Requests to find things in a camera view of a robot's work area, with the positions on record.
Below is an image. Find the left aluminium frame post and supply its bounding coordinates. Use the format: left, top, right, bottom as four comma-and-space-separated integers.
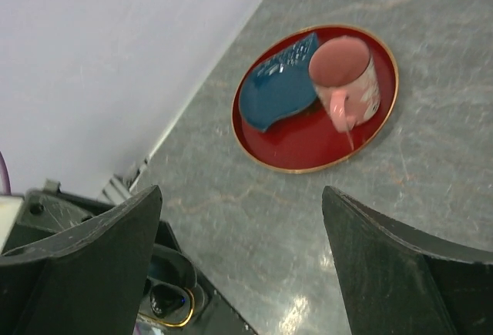
97, 159, 149, 205

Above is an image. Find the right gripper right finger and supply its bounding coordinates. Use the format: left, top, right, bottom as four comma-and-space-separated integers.
322, 186, 492, 334

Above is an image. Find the blue teardrop plate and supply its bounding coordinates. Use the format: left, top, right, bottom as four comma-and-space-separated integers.
239, 32, 319, 132

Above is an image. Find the red round tray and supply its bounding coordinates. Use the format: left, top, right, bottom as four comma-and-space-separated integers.
231, 24, 399, 174

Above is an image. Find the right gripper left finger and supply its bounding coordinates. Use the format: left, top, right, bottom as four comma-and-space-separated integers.
1, 186, 162, 334

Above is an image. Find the pink glass mug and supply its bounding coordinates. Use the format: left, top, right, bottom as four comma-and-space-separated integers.
308, 35, 381, 149

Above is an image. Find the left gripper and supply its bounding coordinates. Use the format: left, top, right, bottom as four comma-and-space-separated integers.
2, 188, 255, 335

